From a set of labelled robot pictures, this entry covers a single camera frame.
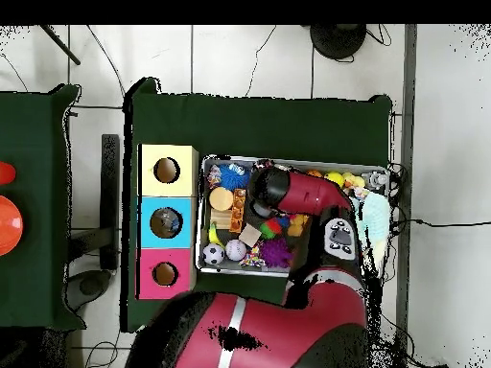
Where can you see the long orange toy brick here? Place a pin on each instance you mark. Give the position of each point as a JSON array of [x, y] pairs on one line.
[[238, 211]]

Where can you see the blue spiky ball with eyes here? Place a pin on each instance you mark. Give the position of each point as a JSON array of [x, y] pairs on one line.
[[232, 176]]

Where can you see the pale blue waffle cloth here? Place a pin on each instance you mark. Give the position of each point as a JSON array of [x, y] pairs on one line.
[[374, 218]]

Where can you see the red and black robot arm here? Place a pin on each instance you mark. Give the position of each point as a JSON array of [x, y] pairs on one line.
[[307, 195]]

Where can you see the shallow clear mesh bin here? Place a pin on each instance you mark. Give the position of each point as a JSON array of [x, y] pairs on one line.
[[211, 270]]

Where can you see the wooden box with three holes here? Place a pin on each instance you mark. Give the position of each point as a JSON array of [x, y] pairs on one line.
[[167, 230]]

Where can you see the plain wooden cube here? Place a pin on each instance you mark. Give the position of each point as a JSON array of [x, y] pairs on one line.
[[250, 234]]

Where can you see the yellow toy banana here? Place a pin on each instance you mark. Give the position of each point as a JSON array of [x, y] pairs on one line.
[[216, 234]]

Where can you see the white baseball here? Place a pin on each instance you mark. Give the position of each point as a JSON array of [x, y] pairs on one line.
[[236, 250]]

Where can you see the purple spiky toy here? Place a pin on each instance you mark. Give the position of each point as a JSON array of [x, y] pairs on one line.
[[276, 251]]

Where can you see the small soccer ball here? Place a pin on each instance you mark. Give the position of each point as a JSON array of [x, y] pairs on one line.
[[214, 254]]

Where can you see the yellow smiley ball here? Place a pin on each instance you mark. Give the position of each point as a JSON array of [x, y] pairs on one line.
[[334, 179]]

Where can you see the small yellow rubber duck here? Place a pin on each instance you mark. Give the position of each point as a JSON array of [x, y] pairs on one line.
[[353, 180]]

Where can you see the black upright panel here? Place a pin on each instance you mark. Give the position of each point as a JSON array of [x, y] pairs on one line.
[[110, 199]]

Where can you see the grey round floor base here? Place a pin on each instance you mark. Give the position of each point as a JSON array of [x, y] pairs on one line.
[[90, 285]]

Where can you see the black round stand base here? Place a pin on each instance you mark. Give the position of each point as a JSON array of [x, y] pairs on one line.
[[337, 40]]

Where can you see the dark green side table cloth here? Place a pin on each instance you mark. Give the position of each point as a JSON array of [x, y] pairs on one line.
[[38, 291]]

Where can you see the orange disc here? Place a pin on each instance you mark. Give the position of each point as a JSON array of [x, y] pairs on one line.
[[9, 226]]

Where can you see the small red object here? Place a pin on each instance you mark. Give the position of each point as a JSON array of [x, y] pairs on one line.
[[5, 173]]

